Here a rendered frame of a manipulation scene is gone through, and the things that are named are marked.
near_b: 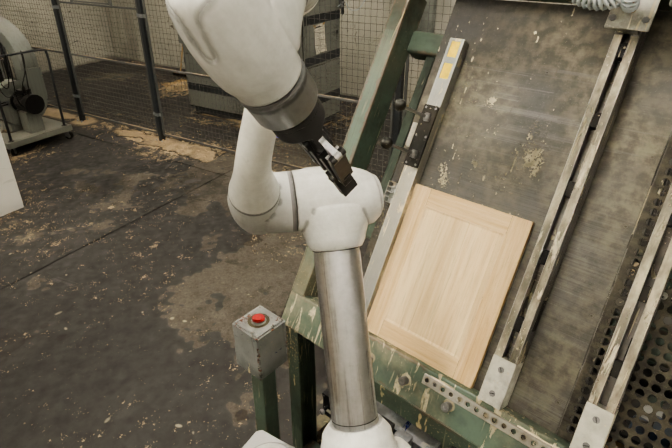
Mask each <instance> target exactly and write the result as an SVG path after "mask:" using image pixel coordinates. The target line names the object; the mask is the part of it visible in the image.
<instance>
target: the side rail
mask: <svg viewBox="0 0 672 448"><path fill-rule="evenodd" d="M426 4H427V2H426V0H394V2H393V5H392V8H391V11H390V13H389V16H388V19H387V22H386V25H385V28H384V30H383V33H382V36H381V39H380V42H379V44H378V47H377V50H376V53H375V56H374V59H373V61H372V64H371V67H370V70H369V73H368V75H367V78H366V81H365V84H364V87H363V90H362V92H361V95H360V98H359V101H358V104H357V106H356V109H355V112H354V115H353V118H352V120H351V123H350V126H349V129H348V132H347V135H346V137H345V140H344V143H343V146H342V147H343V148H345V151H346V157H347V159H348V161H349V163H350V166H351V167H355V168H359V169H363V170H365V171H367V169H368V166H369V163H370V160H371V157H372V155H373V152H374V149H375V146H376V144H377V141H378V138H379V135H380V132H381V130H382V127H383V124H384V121H385V118H386V116H387V113H388V110H389V107H390V104H391V102H392V99H393V96H394V93H395V90H396V88H397V85H398V82H399V79H400V76H401V74H402V71H403V68H404V65H405V62H406V60H407V57H408V54H409V53H408V51H407V49H408V46H409V43H410V40H411V37H412V35H413V32H414V31H417V29H418V26H419V23H420V21H421V18H422V15H423V12H424V9H425V7H426ZM292 290H293V291H294V292H296V293H298V294H300V295H301V296H304V297H305V296H312V297H318V290H317V281H316V272H315V263H314V253H313V251H311V250H310V248H309V247H308V245H307V247H306V250H305V253H304V256H303V259H302V261H301V264H300V267H299V270H298V273H297V275H296V278H295V281H294V284H293V287H292Z"/></svg>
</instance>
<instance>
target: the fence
mask: <svg viewBox="0 0 672 448"><path fill-rule="evenodd" d="M452 41H455V42H461V43H460V46H459V49H458V52H457V54H456V57H455V58H453V57H447V54H448V52H449V49H450V46H451V43H452ZM468 47H469V44H468V43H467V41H466V40H465V39H457V38H450V40H449V43H448V46H447V49H446V51H445V54H444V57H443V60H442V63H441V65H440V68H439V71H438V74H437V76H436V79H435V82H434V85H433V87H432V90H431V93H430V96H429V99H428V101H427V104H429V105H433V106H438V107H439V111H438V114H437V117H436V120H435V122H434V125H433V128H432V131H431V133H430V136H429V139H428V142H427V144H426V147H425V150H424V153H423V155H422V158H421V161H420V164H419V167H418V168H414V167H410V166H407V165H404V168H403V171H402V173H401V176H400V179H399V182H398V184H397V187H396V190H395V193H394V195H393V198H392V201H391V204H390V207H389V209H388V212H387V215H386V218H385V220H384V223H383V226H382V229H381V231H380V234H379V237H378V240H377V243H376V245H375V248H374V251H373V254H372V256H371V259H370V262H369V265H368V267H367V270H366V273H365V276H364V279H363V281H364V291H365V300H366V309H367V318H368V315H369V312H370V310H371V307H372V304H373V301H374V299H375V296H376V293H377V290H378V288H379V285H380V282H381V279H382V277H383V274H384V271H385V268H386V265H387V263H388V260H389V257H390V254H391V252H392V249H393V246H394V243H395V241H396V238H397V235H398V232H399V230H400V227H401V224H402V221H403V219H404V216H405V213H406V210H407V208H408V205H409V202H410V199H411V197H412V194H413V191H414V188H415V186H416V184H419V182H420V179H421V176H422V173H423V171H424V168H425V165H426V162H427V160H428V157H429V154H430V151H431V149H432V146H433V143H434V140H435V138H436V135H437V132H438V129H439V127H440V124H441V121H442V118H443V116H444V113H445V110H446V107H447V105H448V102H449V99H450V96H451V93H452V91H453V88H454V85H455V82H456V80H457V77H458V74H459V71H460V69H461V66H462V63H463V60H464V58H465V55H466V52H467V49H468ZM444 63H450V64H453V66H452V68H451V71H450V74H449V77H448V79H442V78H439V77H440V74H441V71H442V68H443V65H444Z"/></svg>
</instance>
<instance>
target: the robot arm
mask: <svg viewBox="0 0 672 448"><path fill-rule="evenodd" d="M317 2H318V0H165V3H166V7H167V10H168V13H169V15H170V18H171V20H172V22H173V24H174V27H175V29H176V30H177V32H178V34H179V36H180V37H181V39H182V41H183V42H184V44H185V45H186V47H187V49H188V50H189V51H190V53H191V54H192V56H193V57H194V58H195V60H196V61H197V62H198V64H199V65H200V66H201V67H202V69H203V70H204V71H205V72H206V73H207V74H208V75H209V76H210V77H211V79H212V80H213V81H214V82H215V83H216V84H217V85H218V86H220V87H221V88H222V89H223V90H224V91H225V92H227V93H229V94H230V95H232V96H234V97H236V98H237V99H238V100H239V102H240V103H241V104H242V106H243V107H244V112H243V116H242V121H241V126H240V131H239V136H238V142H237V148H236V154H235V162H234V169H233V174H232V178H231V180H230V183H229V187H228V197H227V201H228V206H229V209H230V212H231V215H232V217H233V219H234V220H235V222H236V223H237V224H238V225H239V226H240V227H241V228H242V229H244V230H245V231H247V232H249V233H252V234H258V235H262V234H267V233H283V232H297V231H302V233H303V236H304V238H305V240H306V244H307V245H308V247H309V248H310V250H311V251H313V253H314V263H315V272H316V281H317V290H318V300H319V309H320V318H321V328H322V337H323V346H324V355H325V365H326V374H327V383H328V393H329V402H330V411H331V420H330V422H329V423H328V424H327V426H326V428H325V429H324V431H323V433H322V443H321V448H411V446H410V445H409V444H408V443H407V442H406V441H405V440H403V439H402V438H401V437H397V436H396V437H394V435H393V432H392V428H391V426H390V424H389V423H388V422H387V421H386V420H385V419H384V418H383V417H382V416H381V415H380V414H378V413H377V405H376V396H375V387H374V378H373V369H372V359H371V350H370V341H369V332H368V323H367V309H366V300H365V291H364V281H363V272H362V263H361V254H360V250H359V246H361V245H363V242H364V240H365V237H366V231H367V227H368V224H372V223H374V222H375V221H376V220H377V219H378V218H379V217H380V215H381V213H382V210H383V207H384V195H383V190H382V186H381V183H380V181H379V179H378V178H377V177H376V175H374V174H372V173H369V172H368V171H365V170H363V169H359V168H355V167H351V166H350V163H349V161H348V159H347V157H346V151H345V148H343V147H341V146H340V147H339V146H338V145H336V147H335V148H334V147H333V141H332V139H331V138H330V136H329V135H328V130H327V129H326V127H325V126H324V125H323V123H324V119H325V109H324V106H323V104H322V103H321V101H320V100H319V98H318V89H317V85H316V83H315V81H314V80H313V78H312V76H311V75H310V72H309V71H308V70H307V68H306V67H305V64H304V62H303V60H302V58H301V57H300V56H299V54H298V52H297V51H298V50H299V48H300V40H301V27H302V20H303V15H305V14H307V13H308V12H310V11H311V10H312V9H313V8H314V7H315V5H316V4H317ZM276 136H277V137H278V138H279V139H280V140H281V141H283V142H285V143H289V144H297V143H298V144H299V145H300V146H301V147H302V148H303V149H304V151H305V152H306V153H307V154H308V155H309V156H310V158H311V159H312V161H313V162H315V163H318V164H319V165H320V166H318V167H307V168H302V169H299V170H293V171H283V172H273V171H272V166H271V165H272V155H273V150H274V144H275V139H276Z"/></svg>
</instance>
